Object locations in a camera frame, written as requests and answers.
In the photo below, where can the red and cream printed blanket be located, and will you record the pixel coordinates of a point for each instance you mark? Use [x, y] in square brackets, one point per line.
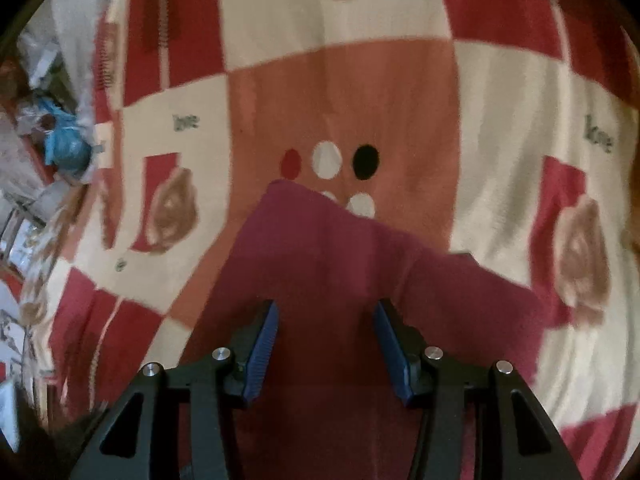
[350, 85]

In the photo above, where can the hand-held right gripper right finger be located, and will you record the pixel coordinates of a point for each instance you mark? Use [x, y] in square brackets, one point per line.
[395, 355]

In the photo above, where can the pale cloth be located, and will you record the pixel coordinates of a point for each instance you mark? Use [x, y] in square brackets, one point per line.
[75, 35]

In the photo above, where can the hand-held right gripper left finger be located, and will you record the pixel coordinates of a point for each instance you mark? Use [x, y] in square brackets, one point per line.
[260, 355]

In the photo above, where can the maroon small garment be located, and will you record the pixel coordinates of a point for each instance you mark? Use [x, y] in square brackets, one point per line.
[320, 270]

